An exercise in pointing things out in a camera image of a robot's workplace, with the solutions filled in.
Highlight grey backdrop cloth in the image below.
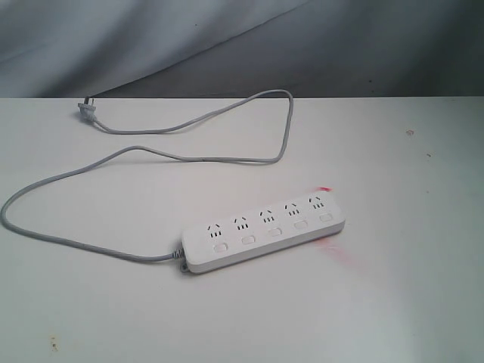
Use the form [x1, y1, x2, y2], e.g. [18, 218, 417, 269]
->
[1, 1, 483, 98]

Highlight white five-outlet power strip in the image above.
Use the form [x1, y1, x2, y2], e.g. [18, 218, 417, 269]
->
[181, 191, 346, 274]

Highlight grey power cord with plug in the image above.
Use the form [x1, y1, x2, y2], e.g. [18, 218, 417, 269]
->
[1, 88, 187, 271]

